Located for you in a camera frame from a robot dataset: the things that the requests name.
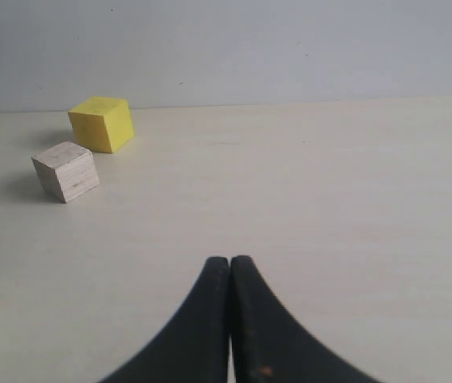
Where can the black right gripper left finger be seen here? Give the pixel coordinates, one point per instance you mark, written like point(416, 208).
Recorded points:
point(194, 345)

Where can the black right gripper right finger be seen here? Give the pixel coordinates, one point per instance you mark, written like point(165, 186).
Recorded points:
point(269, 344)

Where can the yellow cube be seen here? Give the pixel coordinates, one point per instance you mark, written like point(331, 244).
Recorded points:
point(102, 124)

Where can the medium wooden cube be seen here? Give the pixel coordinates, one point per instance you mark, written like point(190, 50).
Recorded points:
point(66, 171)

